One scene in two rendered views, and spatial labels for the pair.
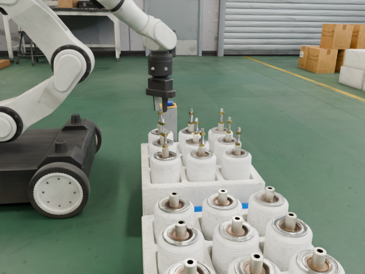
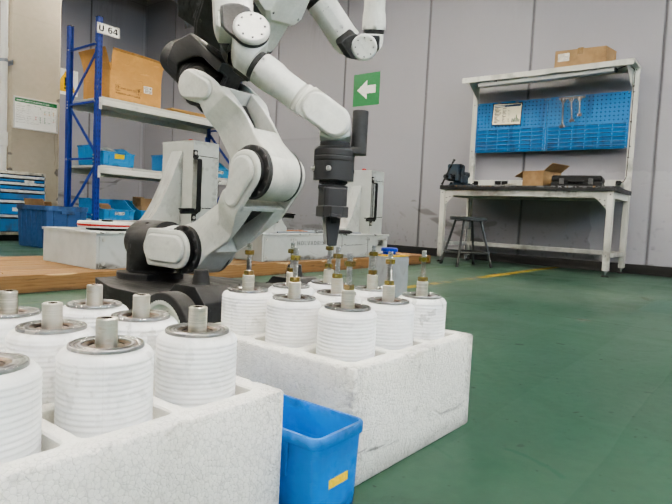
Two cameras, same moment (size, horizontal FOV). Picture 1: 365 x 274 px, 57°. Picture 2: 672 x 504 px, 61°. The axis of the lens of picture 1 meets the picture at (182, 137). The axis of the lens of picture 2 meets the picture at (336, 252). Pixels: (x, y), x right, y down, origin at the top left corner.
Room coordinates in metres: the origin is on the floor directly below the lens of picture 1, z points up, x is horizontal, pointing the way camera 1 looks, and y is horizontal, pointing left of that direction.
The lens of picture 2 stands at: (0.39, -0.82, 0.40)
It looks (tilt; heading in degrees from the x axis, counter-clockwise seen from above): 4 degrees down; 46
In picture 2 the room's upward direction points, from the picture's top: 3 degrees clockwise
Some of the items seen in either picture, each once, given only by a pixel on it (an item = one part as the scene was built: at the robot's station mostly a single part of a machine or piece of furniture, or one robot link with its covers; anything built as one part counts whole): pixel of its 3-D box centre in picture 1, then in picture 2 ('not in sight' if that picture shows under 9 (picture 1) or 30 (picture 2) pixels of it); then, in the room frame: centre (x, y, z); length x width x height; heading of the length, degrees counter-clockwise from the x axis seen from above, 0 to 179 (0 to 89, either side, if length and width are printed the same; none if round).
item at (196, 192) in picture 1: (194, 182); (332, 376); (1.13, -0.05, 0.09); 0.39 x 0.39 x 0.18; 7
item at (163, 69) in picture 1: (159, 79); (331, 189); (1.23, 0.08, 0.46); 0.13 x 0.10 x 0.12; 58
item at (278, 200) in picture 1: (269, 198); (197, 330); (0.74, -0.22, 0.25); 0.08 x 0.08 x 0.01
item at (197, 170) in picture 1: (200, 179); (291, 349); (1.02, -0.06, 0.16); 0.10 x 0.10 x 0.18
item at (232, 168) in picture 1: (235, 178); (344, 363); (1.03, -0.18, 0.16); 0.10 x 0.10 x 0.18
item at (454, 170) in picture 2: not in sight; (456, 173); (5.08, 2.39, 0.87); 0.41 x 0.17 x 0.25; 8
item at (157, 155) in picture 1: (165, 155); (248, 290); (1.00, 0.05, 0.25); 0.08 x 0.08 x 0.01
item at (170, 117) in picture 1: (168, 139); (385, 320); (1.41, 0.06, 0.16); 0.07 x 0.07 x 0.31; 7
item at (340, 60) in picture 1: (344, 60); not in sight; (4.58, -2.14, 0.15); 0.30 x 0.24 x 0.30; 9
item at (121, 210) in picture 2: not in sight; (106, 209); (2.75, 5.08, 0.36); 0.50 x 0.38 x 0.21; 99
